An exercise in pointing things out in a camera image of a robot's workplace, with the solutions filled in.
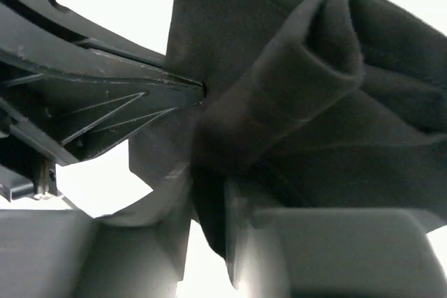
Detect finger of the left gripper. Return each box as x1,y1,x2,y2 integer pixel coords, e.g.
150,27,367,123
1,0,164,68

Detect black skirt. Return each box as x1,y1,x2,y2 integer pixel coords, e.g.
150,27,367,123
129,0,446,264

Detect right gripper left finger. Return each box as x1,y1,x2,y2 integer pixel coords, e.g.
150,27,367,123
1,164,191,297

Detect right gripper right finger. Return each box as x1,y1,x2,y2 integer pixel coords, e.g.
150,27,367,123
224,179,446,297

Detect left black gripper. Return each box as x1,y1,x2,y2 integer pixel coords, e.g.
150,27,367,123
1,4,204,202

